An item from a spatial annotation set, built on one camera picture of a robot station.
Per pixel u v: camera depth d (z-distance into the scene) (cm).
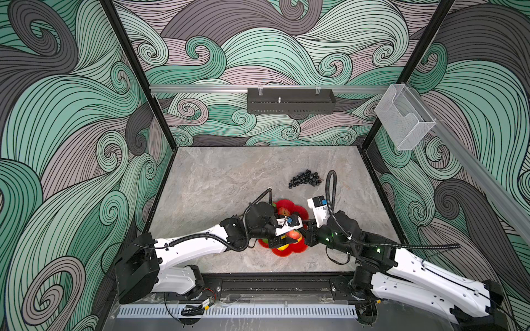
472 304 41
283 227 59
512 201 52
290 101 94
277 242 63
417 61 83
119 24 74
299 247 80
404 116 78
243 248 54
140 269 40
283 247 79
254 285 75
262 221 57
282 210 88
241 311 70
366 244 48
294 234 67
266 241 62
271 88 94
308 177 101
